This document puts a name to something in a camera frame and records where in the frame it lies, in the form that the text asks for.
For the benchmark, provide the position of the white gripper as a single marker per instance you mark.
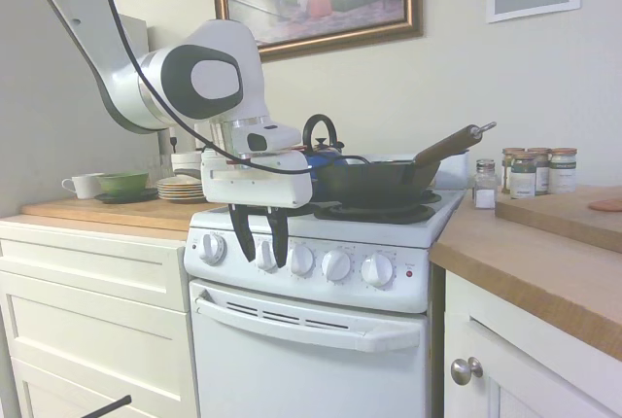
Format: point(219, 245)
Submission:
point(257, 184)

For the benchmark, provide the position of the white burner control knob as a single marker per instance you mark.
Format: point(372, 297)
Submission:
point(377, 270)
point(301, 260)
point(266, 257)
point(336, 265)

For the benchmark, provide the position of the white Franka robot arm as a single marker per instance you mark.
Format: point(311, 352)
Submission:
point(214, 78)

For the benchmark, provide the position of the black stove burner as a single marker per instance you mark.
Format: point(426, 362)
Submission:
point(432, 198)
point(379, 216)

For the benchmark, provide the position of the white electric stove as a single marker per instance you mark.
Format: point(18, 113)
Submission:
point(418, 291)

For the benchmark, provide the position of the white oven temperature knob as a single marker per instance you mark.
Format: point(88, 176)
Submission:
point(212, 249)

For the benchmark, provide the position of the white plate gold rim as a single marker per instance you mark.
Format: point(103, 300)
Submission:
point(180, 197)
point(180, 193)
point(180, 179)
point(180, 184)
point(180, 188)

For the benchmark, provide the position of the white bowl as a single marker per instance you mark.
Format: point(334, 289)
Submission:
point(187, 159)

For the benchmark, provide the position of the black saucer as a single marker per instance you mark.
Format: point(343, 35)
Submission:
point(146, 197)

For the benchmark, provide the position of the green bowl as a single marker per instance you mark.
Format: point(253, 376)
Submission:
point(121, 182)

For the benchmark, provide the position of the white drawer cabinet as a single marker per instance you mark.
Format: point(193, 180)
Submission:
point(97, 316)

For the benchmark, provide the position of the white cup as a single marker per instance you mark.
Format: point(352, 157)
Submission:
point(85, 185)

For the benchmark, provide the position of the glass salt shaker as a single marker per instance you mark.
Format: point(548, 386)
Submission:
point(484, 187)

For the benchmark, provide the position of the gold framed painting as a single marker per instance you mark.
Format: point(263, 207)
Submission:
point(316, 0)

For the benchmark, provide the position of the silver cabinet knob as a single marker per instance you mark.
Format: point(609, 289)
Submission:
point(464, 370)

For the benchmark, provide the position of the glass spice jar brown lid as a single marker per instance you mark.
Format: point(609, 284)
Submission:
point(507, 170)
point(540, 170)

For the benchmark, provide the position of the spice jar green label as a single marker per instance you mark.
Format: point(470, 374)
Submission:
point(523, 177)

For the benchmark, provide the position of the wooden cutting board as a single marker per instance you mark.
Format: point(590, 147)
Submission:
point(559, 216)

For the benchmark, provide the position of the white door cabinet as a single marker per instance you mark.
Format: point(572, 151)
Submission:
point(534, 364)

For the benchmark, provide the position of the spice jar white contents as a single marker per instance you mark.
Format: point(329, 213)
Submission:
point(563, 172)

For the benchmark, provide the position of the brown round disc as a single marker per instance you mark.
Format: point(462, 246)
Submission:
point(605, 205)

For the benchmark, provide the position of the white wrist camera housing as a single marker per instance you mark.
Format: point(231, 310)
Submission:
point(272, 138)

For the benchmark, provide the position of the white wall outlet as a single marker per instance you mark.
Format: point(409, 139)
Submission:
point(172, 138)

